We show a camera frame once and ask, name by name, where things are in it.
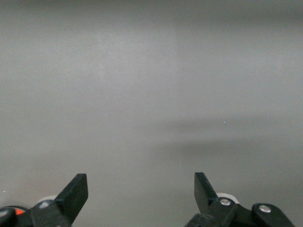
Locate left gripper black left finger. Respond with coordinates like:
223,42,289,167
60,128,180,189
29,174,89,227

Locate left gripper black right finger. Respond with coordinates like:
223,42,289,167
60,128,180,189
184,172,256,227

